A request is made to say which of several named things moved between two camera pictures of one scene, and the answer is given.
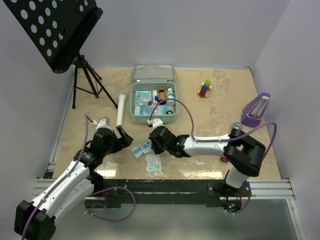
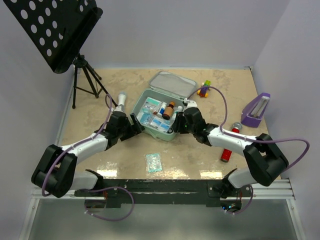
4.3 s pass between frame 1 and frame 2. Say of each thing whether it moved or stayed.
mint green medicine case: moved
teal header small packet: moved
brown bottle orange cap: moved
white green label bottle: moved
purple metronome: stayed
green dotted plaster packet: stayed
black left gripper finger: moved
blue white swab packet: moved
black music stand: stayed
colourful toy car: stayed
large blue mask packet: moved
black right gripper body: moved
